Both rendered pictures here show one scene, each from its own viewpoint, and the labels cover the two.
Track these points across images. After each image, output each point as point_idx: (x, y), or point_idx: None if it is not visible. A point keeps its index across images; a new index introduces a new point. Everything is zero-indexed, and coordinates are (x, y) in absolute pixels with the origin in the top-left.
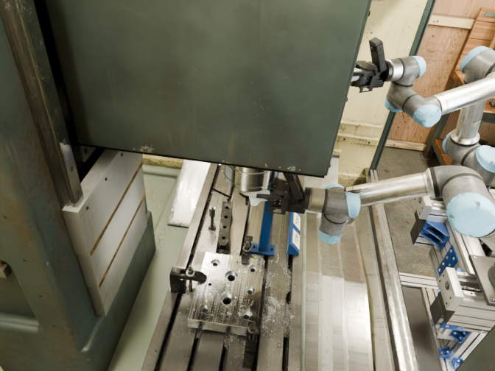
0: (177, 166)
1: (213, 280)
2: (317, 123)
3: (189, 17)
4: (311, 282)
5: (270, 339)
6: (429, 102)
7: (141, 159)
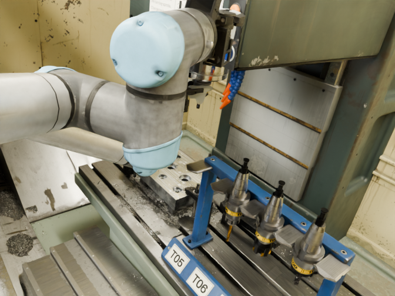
0: None
1: None
2: None
3: None
4: (133, 289)
5: (124, 185)
6: (64, 71)
7: (320, 126)
